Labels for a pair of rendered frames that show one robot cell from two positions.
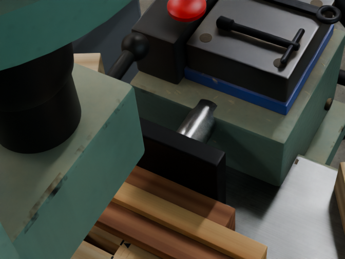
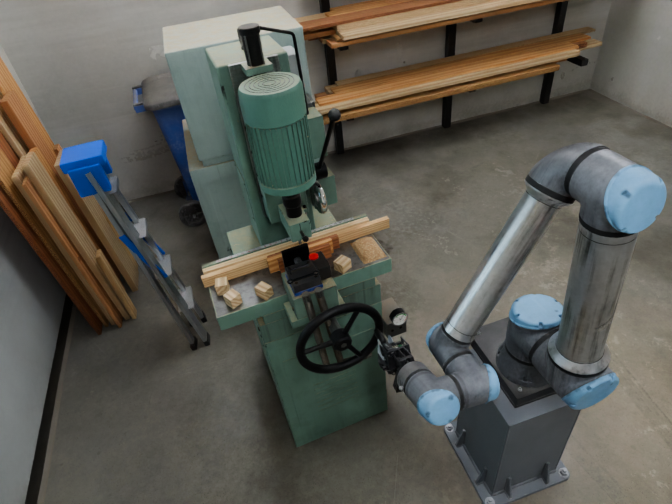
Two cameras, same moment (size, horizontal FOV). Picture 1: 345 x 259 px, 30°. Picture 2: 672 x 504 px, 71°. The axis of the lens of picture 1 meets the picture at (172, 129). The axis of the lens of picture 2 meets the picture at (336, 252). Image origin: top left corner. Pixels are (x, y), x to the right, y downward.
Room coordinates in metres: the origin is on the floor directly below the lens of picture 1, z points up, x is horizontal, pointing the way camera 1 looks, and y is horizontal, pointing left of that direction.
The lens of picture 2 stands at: (1.13, -0.84, 1.95)
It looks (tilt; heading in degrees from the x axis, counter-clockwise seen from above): 40 degrees down; 129
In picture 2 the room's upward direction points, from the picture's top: 8 degrees counter-clockwise
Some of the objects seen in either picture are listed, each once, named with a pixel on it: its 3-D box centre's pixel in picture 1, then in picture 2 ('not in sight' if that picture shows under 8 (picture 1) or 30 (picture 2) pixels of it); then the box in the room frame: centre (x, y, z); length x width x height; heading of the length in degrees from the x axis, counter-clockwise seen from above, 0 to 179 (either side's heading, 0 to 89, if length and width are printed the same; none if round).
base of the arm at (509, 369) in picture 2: not in sight; (527, 353); (1.00, 0.24, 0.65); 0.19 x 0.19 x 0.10
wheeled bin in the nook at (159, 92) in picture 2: not in sight; (202, 146); (-1.47, 1.04, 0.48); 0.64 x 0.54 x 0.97; 54
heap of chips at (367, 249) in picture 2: not in sight; (367, 246); (0.43, 0.20, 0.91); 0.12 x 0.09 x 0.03; 146
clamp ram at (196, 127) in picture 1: (187, 143); (299, 263); (0.30, -0.01, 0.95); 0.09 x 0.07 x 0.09; 56
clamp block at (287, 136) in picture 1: (238, 91); (309, 289); (0.37, -0.06, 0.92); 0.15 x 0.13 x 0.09; 56
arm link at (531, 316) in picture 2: not in sight; (535, 327); (1.00, 0.23, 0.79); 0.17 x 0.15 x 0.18; 143
